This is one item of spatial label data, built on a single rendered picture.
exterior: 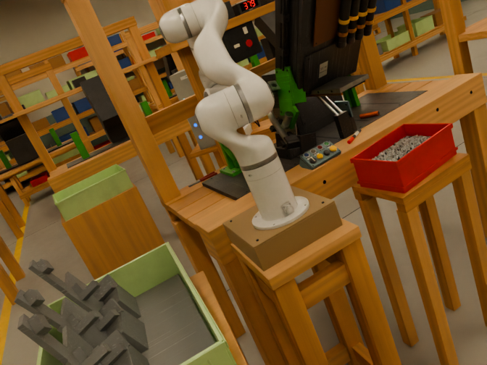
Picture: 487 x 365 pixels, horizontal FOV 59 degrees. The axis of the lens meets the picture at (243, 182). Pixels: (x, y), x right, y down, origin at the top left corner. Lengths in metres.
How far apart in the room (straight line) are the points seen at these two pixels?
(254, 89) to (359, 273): 0.64
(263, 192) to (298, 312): 0.37
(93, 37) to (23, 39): 9.77
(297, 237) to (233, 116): 0.40
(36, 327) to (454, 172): 1.37
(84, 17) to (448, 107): 1.63
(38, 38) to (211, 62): 10.53
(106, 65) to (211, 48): 0.76
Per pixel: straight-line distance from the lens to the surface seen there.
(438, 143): 1.67
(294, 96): 1.91
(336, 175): 1.76
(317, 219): 1.30
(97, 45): 2.01
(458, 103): 2.23
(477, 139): 2.38
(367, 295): 1.44
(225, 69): 1.30
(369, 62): 2.66
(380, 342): 1.56
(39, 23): 11.81
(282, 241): 1.26
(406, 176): 1.54
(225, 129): 1.21
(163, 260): 1.46
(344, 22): 1.85
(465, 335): 2.15
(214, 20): 1.44
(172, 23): 1.48
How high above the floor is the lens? 1.50
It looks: 19 degrees down
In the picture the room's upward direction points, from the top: 22 degrees counter-clockwise
